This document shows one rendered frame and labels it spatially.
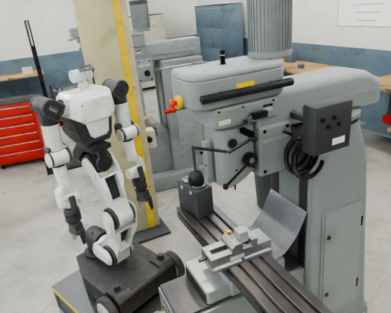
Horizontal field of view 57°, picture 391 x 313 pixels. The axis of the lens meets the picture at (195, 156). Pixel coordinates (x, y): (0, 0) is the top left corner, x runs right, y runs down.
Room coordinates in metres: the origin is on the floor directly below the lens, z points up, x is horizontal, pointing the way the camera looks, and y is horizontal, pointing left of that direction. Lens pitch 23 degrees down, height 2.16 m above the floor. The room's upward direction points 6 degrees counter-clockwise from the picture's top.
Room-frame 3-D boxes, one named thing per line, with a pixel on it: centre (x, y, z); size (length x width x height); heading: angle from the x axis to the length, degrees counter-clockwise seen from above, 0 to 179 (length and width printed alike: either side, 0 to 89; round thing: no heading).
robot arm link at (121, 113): (2.13, 0.41, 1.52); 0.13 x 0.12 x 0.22; 133
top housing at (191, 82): (1.63, -0.17, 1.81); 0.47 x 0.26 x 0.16; 113
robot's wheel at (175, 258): (2.01, 0.23, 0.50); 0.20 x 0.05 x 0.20; 45
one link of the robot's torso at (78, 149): (2.04, 0.63, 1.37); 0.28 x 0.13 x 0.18; 45
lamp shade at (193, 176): (1.45, 0.01, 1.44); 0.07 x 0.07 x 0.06
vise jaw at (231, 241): (1.53, -0.14, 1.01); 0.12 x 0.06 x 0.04; 21
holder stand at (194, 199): (2.03, 0.03, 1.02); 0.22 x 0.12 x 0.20; 32
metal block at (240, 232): (1.55, -0.19, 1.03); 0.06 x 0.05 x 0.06; 21
